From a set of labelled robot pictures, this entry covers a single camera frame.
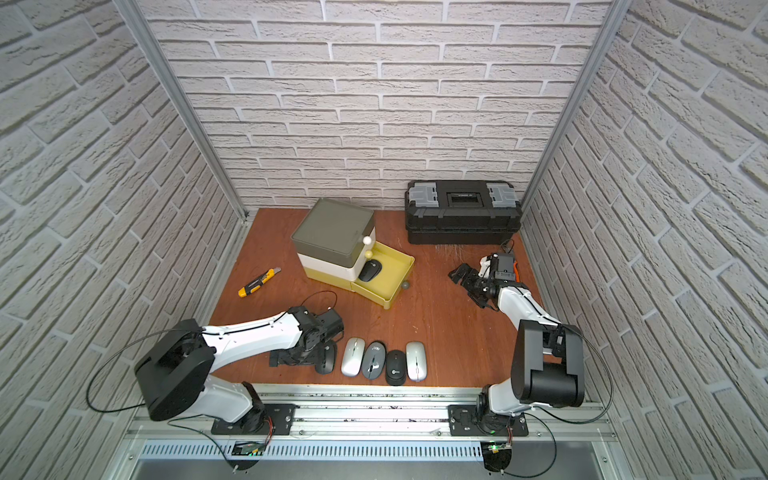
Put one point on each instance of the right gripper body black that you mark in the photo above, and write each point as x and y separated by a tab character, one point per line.
477	286

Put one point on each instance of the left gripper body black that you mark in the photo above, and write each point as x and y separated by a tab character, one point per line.
309	352

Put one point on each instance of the black computer mouse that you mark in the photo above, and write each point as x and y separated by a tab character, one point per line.
396	368
370	270
326	357

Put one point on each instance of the silver computer mouse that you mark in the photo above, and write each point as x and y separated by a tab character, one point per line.
353	357
416	361

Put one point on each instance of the grey computer mouse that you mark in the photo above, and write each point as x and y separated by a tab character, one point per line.
374	359

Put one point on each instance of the three-drawer storage box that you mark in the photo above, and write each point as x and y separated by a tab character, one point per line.
329	246

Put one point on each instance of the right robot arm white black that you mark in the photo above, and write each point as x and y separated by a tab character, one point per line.
548	357

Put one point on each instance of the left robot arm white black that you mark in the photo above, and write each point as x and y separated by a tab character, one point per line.
176	375

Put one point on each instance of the black plastic toolbox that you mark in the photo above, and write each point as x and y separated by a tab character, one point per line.
473	212

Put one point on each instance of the yellow utility knife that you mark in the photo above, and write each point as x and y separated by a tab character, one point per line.
258	283

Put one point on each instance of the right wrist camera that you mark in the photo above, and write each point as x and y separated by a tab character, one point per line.
493	267

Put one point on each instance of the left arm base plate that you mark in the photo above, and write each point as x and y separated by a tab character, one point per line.
276	419

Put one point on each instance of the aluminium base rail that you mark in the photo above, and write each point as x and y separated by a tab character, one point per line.
364	422

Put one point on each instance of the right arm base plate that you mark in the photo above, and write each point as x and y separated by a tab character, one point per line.
487	420

